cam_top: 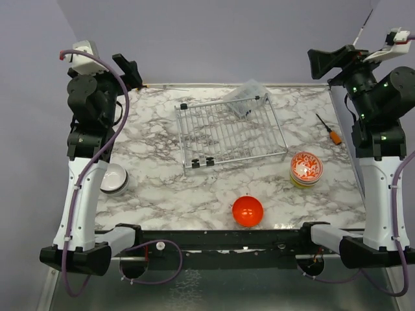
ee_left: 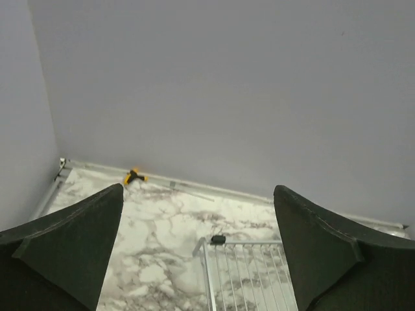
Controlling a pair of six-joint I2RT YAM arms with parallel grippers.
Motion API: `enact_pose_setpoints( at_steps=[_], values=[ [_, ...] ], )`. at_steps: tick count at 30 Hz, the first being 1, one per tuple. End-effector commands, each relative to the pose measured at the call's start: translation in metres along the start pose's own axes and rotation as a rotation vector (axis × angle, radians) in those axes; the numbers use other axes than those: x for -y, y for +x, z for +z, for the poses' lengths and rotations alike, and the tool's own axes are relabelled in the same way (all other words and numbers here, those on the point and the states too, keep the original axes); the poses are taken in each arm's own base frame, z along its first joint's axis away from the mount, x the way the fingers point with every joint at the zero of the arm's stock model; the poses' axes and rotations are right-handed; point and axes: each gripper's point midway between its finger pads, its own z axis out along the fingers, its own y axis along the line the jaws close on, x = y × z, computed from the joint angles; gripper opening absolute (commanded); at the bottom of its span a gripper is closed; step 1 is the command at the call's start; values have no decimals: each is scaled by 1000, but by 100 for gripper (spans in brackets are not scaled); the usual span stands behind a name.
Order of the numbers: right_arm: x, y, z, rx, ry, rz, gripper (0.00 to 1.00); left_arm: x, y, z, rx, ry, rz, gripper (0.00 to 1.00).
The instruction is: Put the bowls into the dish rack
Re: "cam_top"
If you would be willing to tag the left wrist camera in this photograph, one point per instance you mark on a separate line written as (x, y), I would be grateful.
(84, 65)

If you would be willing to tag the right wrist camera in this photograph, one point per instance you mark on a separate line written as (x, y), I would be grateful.
(397, 43)

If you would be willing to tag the yellow black small clamp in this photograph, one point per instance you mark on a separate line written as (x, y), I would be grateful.
(142, 87)

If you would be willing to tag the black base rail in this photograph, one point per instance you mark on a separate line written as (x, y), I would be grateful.
(220, 249)

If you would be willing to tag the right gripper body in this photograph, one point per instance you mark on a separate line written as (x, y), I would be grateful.
(358, 77)

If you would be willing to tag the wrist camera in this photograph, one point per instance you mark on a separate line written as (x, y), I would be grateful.
(397, 43)
(84, 65)

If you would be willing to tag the white orange patterned bowl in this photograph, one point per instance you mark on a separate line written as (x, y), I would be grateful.
(306, 167)

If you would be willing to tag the orange plastic bowl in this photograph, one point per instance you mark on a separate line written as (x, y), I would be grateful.
(247, 211)

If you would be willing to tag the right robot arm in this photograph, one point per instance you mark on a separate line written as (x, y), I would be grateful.
(381, 152)

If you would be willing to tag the yellow white bowl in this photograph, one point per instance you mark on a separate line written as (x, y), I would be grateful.
(296, 183)

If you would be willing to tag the orange handled screwdriver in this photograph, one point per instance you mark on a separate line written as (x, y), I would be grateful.
(333, 135)

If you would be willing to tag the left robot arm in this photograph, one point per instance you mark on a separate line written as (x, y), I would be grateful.
(90, 142)

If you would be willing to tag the silver wire dish rack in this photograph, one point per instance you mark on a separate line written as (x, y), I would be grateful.
(210, 134)

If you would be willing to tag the clear plastic container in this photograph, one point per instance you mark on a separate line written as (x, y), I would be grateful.
(241, 100)

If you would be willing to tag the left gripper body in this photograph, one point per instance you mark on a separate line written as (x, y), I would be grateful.
(109, 86)

